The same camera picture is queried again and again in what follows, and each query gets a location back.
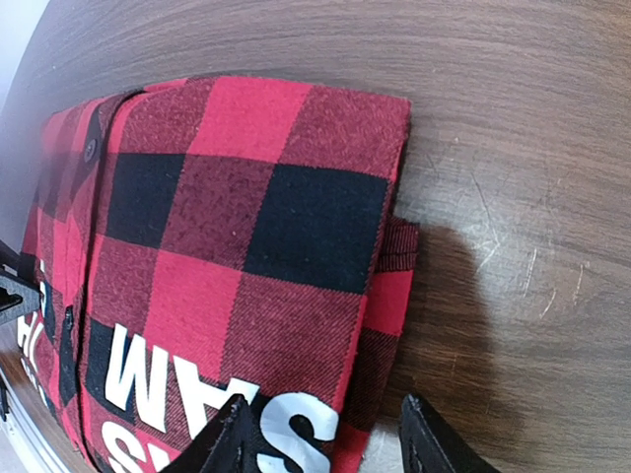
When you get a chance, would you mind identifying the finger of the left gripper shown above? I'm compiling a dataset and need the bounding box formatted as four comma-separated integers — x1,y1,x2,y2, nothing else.
0,240,40,326

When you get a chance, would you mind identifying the aluminium front rail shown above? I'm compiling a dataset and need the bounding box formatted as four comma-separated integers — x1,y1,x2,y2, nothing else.
1,372,68,473

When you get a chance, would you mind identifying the red black plaid shirt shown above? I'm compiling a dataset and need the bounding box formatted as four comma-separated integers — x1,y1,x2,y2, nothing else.
17,77,418,472

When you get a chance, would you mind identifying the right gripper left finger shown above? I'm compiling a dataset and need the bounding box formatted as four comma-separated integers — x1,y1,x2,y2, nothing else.
161,396,256,473

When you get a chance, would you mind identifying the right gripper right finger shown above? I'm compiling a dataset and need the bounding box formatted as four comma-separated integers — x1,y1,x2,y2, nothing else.
399,394,498,473

